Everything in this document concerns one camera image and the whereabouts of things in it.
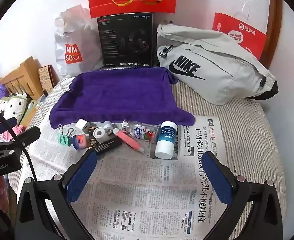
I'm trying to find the pink cloth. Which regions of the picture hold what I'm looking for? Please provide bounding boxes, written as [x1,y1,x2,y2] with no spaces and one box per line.
[0,112,25,144]

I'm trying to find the purple towel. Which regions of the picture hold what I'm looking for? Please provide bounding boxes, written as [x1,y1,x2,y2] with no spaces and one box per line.
[49,67,196,130]

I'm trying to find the brown patterned box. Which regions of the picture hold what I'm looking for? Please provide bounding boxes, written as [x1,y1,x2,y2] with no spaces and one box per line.
[38,64,60,93]

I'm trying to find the white charger plug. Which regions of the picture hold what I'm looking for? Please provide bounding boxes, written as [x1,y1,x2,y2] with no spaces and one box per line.
[76,119,90,132]

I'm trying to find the white bottle teal label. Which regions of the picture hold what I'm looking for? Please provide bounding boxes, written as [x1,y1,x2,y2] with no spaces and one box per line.
[154,121,179,160]

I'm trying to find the grey waist bag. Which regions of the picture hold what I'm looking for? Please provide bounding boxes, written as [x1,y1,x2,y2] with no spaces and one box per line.
[156,21,279,105]

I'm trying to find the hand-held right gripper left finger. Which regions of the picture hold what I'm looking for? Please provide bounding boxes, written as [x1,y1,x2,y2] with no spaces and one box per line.
[14,150,98,240]

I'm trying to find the blue and pink jar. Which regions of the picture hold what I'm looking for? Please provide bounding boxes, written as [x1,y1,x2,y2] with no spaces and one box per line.
[73,134,89,151]

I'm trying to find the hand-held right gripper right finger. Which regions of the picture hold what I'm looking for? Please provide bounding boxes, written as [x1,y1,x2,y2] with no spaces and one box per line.
[201,151,286,240]

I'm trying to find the green binder clip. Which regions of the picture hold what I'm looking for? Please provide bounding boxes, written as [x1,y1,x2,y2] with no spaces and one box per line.
[57,124,74,145]

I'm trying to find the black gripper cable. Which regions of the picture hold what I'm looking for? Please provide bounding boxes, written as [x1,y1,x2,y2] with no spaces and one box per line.
[0,101,38,182]

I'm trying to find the newspaper sheet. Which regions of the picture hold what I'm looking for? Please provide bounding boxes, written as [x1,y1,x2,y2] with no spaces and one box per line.
[30,116,255,240]

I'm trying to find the red and white paper bag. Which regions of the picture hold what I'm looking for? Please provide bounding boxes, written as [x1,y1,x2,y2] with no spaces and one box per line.
[212,0,267,60]

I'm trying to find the wooden headboard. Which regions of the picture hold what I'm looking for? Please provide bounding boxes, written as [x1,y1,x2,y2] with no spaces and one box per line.
[0,56,46,101]

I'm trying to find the white plastic shopping bag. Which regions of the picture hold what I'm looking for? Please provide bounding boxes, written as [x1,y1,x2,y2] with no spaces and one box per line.
[54,4,105,78]

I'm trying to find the white dotted plush toy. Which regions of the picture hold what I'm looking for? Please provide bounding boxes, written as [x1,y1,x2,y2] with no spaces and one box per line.
[0,92,29,126]

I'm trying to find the black headphone box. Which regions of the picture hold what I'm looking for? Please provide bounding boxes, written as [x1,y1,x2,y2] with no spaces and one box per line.
[97,12,154,68]

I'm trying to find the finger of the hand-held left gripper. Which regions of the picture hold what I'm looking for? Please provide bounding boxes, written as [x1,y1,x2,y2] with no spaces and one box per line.
[0,117,18,140]
[5,126,41,147]

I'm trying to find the wooden door frame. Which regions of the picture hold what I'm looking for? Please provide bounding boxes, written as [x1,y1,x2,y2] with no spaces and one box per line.
[265,0,284,70]

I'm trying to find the clear candy bottle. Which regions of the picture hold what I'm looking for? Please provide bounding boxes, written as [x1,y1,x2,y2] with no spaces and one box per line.
[122,119,161,143]

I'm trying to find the pink pen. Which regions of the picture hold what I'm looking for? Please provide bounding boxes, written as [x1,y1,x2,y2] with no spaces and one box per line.
[113,127,145,153]

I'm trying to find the black box gold print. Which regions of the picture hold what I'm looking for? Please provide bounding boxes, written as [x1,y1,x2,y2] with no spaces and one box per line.
[87,126,124,157]

